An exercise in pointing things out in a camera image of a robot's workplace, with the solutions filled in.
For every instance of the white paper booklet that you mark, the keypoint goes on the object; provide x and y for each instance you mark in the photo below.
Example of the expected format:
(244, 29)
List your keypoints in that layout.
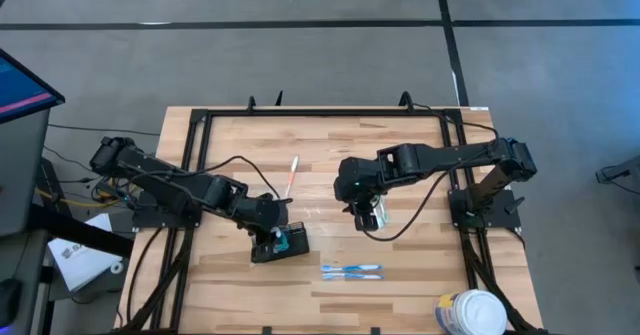
(82, 255)

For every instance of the black table frame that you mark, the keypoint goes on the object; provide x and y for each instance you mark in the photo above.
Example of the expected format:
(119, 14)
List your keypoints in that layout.
(325, 112)

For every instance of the black frame clamp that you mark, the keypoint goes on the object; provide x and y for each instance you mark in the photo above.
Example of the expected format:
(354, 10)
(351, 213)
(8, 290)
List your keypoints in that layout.
(406, 100)
(251, 104)

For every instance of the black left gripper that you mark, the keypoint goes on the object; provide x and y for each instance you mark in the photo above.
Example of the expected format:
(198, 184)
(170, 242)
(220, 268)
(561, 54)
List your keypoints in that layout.
(262, 215)

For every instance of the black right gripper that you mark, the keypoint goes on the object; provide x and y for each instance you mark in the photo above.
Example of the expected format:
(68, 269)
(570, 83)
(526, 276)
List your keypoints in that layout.
(362, 215)

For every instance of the white tape roll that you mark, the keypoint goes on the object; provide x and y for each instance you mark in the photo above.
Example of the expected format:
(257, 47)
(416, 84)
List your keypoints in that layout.
(116, 267)

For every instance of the black pointed bracket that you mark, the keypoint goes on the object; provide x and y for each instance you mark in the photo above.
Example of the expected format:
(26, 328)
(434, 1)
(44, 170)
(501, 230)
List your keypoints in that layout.
(278, 100)

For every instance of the blue white toothbrush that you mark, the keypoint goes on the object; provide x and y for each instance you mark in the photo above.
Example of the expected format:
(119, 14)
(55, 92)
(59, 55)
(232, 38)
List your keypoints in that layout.
(350, 268)
(350, 276)

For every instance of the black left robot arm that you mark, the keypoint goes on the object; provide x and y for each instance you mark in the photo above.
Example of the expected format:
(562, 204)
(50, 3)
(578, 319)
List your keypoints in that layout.
(170, 180)

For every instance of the black desk beam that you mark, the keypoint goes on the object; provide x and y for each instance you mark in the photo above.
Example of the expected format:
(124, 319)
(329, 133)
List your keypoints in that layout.
(80, 232)

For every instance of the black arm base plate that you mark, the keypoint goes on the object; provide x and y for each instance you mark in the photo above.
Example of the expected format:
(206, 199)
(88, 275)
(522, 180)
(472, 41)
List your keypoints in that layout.
(165, 220)
(500, 217)

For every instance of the green white toothbrush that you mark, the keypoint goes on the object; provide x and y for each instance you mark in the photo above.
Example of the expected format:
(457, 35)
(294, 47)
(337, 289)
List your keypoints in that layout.
(384, 210)
(378, 215)

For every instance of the white lidded canister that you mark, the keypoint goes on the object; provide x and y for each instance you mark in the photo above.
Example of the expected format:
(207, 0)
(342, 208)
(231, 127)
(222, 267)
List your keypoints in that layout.
(472, 312)

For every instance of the orange white toothbrush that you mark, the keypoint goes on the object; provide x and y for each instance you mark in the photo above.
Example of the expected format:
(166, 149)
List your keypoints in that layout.
(291, 175)

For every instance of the black edge bracket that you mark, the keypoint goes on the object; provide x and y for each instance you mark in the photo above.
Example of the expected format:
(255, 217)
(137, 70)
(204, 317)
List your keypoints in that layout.
(267, 331)
(375, 331)

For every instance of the black computer mouse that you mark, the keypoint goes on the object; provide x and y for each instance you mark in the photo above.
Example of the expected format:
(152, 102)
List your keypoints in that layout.
(9, 300)

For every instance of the blue screen monitor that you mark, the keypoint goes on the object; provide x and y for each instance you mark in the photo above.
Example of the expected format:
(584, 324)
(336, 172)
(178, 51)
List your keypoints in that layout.
(20, 87)

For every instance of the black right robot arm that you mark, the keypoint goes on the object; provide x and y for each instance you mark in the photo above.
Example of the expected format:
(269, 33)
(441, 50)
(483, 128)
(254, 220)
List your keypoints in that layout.
(440, 157)

